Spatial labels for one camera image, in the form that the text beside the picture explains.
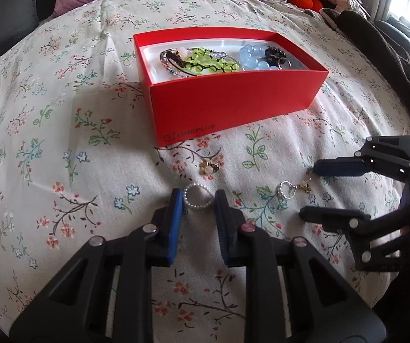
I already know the thin teal bead bracelet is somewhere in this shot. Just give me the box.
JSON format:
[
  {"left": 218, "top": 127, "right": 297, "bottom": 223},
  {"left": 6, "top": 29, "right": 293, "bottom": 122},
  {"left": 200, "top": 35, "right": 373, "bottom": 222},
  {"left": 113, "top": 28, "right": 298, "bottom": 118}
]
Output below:
[{"left": 166, "top": 69, "right": 192, "bottom": 80}]

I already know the red cardboard box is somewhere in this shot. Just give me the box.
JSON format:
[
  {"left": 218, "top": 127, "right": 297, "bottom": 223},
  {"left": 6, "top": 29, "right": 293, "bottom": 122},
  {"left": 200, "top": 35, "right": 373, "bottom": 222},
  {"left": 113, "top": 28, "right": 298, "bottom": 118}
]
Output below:
[{"left": 134, "top": 29, "right": 330, "bottom": 148}]

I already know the green bead bracelet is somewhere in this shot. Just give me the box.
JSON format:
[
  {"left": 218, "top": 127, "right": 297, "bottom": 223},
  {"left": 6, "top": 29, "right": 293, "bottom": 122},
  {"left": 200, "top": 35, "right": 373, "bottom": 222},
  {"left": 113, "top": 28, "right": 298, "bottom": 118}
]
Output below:
[{"left": 184, "top": 46, "right": 245, "bottom": 77}]

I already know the black hair claw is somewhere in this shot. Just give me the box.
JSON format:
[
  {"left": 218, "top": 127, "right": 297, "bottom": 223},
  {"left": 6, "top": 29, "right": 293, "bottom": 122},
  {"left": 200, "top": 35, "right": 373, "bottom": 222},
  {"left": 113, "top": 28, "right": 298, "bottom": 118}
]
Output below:
[{"left": 264, "top": 45, "right": 287, "bottom": 63}]

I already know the dark brown cloth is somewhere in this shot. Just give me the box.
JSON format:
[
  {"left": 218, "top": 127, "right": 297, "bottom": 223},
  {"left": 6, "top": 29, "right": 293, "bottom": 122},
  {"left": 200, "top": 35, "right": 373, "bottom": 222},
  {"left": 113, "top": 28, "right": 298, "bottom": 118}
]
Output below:
[{"left": 320, "top": 8, "right": 410, "bottom": 83}]

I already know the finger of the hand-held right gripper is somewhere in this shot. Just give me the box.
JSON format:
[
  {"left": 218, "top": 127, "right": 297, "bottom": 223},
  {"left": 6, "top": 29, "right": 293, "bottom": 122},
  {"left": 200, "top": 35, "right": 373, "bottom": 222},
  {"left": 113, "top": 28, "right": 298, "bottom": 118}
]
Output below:
[
  {"left": 313, "top": 134, "right": 410, "bottom": 184},
  {"left": 299, "top": 205, "right": 410, "bottom": 272}
]

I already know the silver ring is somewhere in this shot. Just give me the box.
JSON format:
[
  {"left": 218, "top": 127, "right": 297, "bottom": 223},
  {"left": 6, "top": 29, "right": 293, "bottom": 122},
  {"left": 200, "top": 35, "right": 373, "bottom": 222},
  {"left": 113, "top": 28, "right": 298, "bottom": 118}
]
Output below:
[{"left": 277, "top": 181, "right": 298, "bottom": 201}]

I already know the clear bead bracelet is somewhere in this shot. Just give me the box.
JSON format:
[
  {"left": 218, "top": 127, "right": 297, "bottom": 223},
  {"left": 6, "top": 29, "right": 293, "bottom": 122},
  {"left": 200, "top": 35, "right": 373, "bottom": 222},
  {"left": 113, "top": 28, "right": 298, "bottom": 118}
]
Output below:
[{"left": 159, "top": 47, "right": 243, "bottom": 79}]

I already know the dark grey sofa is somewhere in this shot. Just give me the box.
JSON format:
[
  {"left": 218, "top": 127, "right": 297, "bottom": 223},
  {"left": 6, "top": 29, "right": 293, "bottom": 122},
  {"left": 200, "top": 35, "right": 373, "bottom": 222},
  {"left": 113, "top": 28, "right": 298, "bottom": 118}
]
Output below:
[{"left": 0, "top": 0, "right": 63, "bottom": 80}]

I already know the light blue bead bracelet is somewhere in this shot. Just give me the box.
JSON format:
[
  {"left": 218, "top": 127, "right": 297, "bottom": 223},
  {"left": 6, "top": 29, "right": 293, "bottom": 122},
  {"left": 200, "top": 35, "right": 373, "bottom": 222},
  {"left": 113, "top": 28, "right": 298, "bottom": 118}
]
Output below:
[{"left": 239, "top": 43, "right": 304, "bottom": 71}]

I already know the gold flower earring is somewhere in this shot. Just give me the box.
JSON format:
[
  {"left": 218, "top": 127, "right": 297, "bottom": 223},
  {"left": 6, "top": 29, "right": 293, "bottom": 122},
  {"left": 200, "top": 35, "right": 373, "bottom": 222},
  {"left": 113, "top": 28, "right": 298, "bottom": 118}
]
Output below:
[{"left": 199, "top": 159, "right": 224, "bottom": 176}]

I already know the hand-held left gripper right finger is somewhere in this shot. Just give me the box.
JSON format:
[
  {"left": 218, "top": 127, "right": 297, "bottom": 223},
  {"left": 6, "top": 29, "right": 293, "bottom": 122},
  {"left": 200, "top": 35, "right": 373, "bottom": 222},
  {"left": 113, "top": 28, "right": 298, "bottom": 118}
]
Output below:
[{"left": 214, "top": 189, "right": 387, "bottom": 343}]

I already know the small pearl ring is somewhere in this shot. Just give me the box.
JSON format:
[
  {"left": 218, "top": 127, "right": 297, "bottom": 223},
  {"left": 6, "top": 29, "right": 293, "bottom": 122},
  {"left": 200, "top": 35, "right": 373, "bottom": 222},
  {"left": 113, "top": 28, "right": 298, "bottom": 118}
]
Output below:
[{"left": 184, "top": 182, "right": 214, "bottom": 210}]

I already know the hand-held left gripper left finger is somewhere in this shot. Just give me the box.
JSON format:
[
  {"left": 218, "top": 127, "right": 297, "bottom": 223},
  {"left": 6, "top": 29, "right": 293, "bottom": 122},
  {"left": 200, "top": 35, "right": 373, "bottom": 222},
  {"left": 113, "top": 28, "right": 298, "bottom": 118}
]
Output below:
[{"left": 9, "top": 189, "right": 186, "bottom": 343}]

